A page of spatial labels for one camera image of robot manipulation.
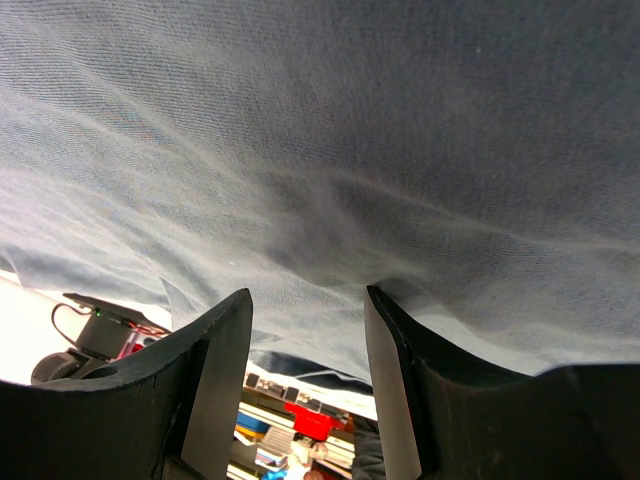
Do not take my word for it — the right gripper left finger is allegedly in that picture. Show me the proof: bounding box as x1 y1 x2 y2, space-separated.
1 289 253 479

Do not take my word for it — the teal blue t shirt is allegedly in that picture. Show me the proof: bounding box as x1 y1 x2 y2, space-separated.
1 1 639 380

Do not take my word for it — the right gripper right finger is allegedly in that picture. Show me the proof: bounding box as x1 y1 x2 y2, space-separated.
364 286 639 479

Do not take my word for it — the red box in background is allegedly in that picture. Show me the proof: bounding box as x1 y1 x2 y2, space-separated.
284 403 346 442

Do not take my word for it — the blue box in background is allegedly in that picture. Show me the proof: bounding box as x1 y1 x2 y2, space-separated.
235 412 270 438

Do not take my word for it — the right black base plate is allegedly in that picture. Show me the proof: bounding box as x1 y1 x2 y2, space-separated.
63 293 158 328

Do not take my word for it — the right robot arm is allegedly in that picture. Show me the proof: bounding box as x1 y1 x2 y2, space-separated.
1 286 639 479

